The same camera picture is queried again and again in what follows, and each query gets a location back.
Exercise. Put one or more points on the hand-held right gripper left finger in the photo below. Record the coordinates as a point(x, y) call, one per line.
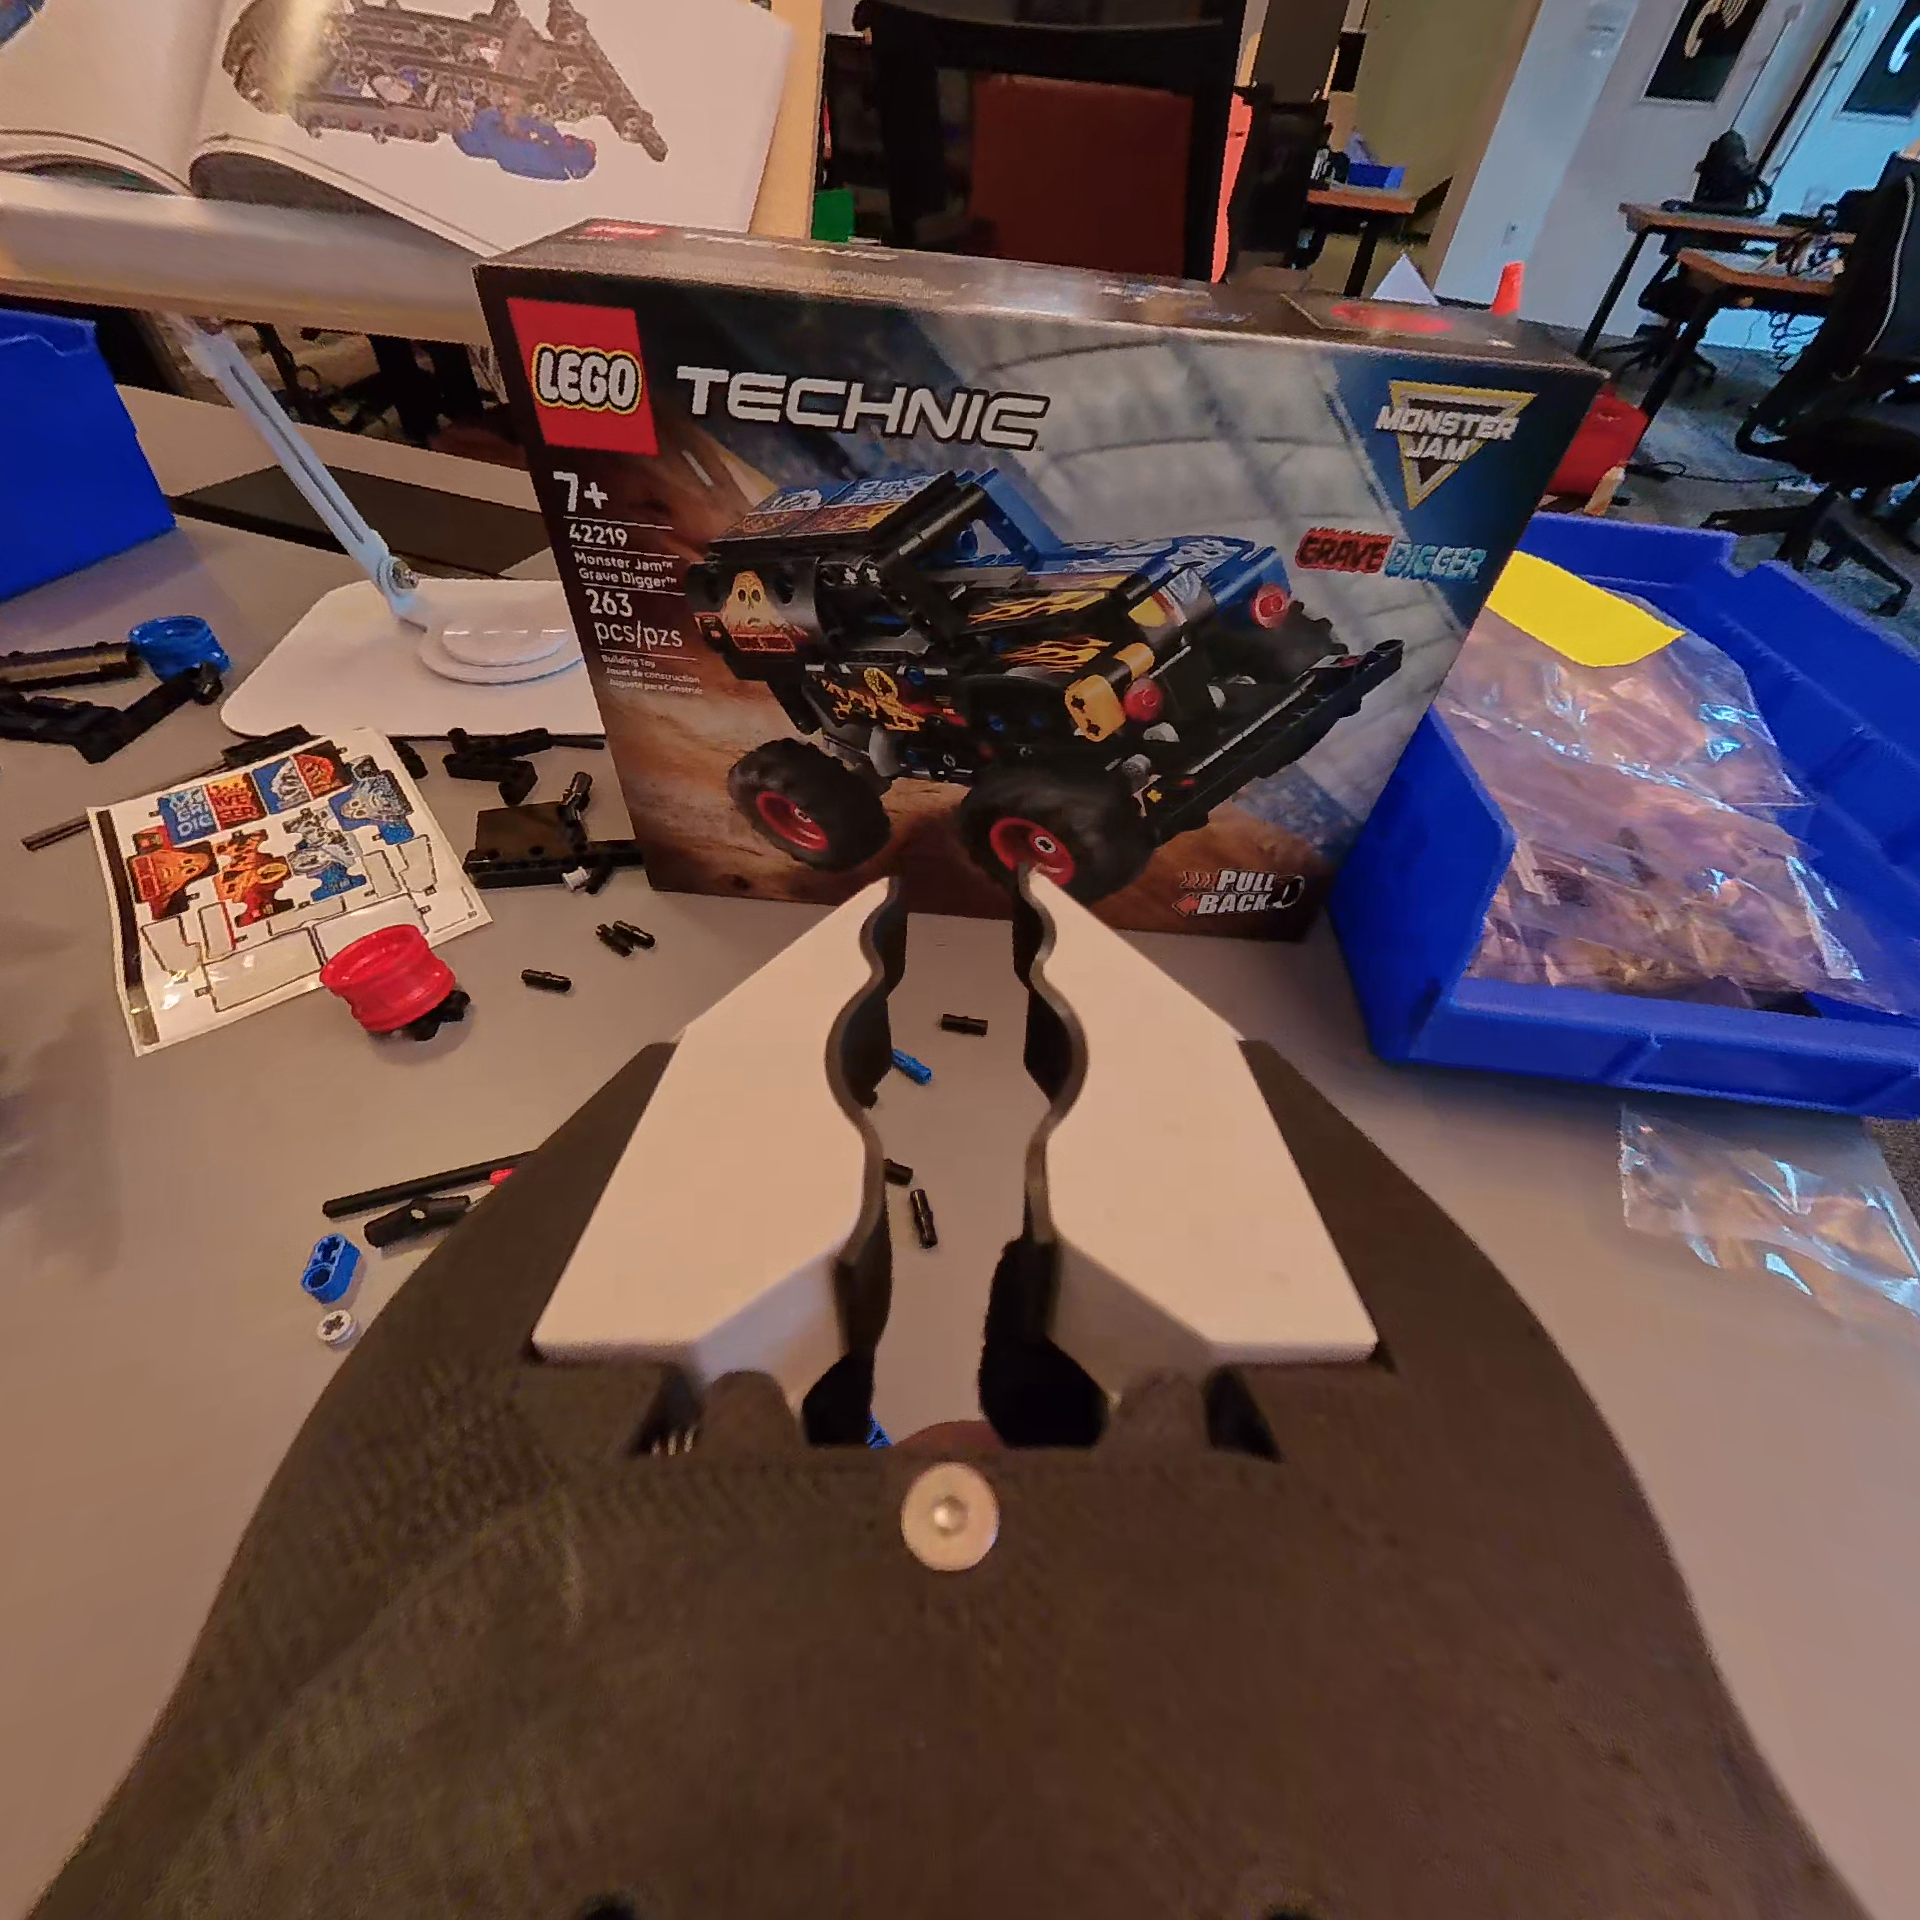
point(720, 1170)

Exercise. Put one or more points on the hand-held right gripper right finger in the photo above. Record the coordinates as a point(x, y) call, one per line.
point(1184, 1184)

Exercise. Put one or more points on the small black connector piece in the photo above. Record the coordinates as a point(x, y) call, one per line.
point(511, 776)

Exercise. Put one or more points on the grey desk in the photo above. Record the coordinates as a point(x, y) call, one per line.
point(1350, 1140)

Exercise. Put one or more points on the wooden office desk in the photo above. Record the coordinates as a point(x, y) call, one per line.
point(1740, 279)

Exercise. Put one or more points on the scattered small black pins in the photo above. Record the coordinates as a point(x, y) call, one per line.
point(923, 1219)

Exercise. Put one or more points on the short black pin beam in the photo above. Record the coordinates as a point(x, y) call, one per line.
point(412, 1222)

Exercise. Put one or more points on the long black axle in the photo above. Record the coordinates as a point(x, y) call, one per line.
point(404, 1184)

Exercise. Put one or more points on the blue plastic bin with bags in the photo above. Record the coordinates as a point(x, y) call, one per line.
point(1500, 1034)

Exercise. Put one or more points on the red wheel hub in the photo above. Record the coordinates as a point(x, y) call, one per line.
point(383, 975)

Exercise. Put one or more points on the black square plate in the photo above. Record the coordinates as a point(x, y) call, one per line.
point(525, 833)

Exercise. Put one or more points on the small blue connector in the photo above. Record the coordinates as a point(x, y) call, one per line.
point(327, 1269)

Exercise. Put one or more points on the clear plastic bag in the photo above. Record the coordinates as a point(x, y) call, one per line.
point(1755, 1214)

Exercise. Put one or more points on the colourful sticker sheet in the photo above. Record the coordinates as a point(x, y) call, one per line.
point(224, 840)

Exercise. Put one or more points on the clear plastic bags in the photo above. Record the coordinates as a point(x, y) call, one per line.
point(1650, 780)

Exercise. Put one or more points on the white placemat board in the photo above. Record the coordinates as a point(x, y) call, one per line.
point(300, 690)

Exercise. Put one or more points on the yellow paper note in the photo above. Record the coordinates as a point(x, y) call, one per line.
point(1560, 614)

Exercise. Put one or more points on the short black axle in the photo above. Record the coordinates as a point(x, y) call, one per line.
point(68, 830)

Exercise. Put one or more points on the toy truck set box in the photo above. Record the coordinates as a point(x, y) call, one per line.
point(1050, 451)

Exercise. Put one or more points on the black angled beam assembly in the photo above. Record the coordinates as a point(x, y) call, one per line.
point(91, 728)

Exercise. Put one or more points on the red object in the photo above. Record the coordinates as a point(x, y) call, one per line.
point(1598, 451)

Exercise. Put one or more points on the orange cone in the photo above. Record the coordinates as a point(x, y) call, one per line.
point(1508, 291)

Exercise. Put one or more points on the chair with orange back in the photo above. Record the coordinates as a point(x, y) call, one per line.
point(1064, 164)

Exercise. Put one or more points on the black office chair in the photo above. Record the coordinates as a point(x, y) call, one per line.
point(1845, 344)

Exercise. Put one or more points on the open instruction booklet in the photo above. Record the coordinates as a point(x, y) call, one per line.
point(450, 121)

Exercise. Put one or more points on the dark wall poster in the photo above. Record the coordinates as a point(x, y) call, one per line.
point(1883, 60)
point(1688, 52)

